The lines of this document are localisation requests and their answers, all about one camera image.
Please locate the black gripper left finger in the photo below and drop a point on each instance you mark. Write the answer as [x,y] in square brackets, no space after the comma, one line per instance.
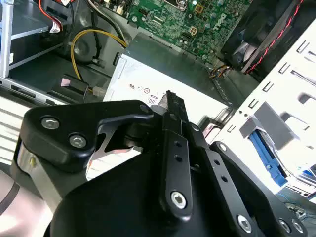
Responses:
[74,118]

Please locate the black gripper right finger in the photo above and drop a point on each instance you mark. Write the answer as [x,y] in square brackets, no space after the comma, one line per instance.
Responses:
[229,192]

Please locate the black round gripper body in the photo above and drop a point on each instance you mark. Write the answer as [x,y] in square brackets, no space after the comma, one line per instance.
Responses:
[111,209]

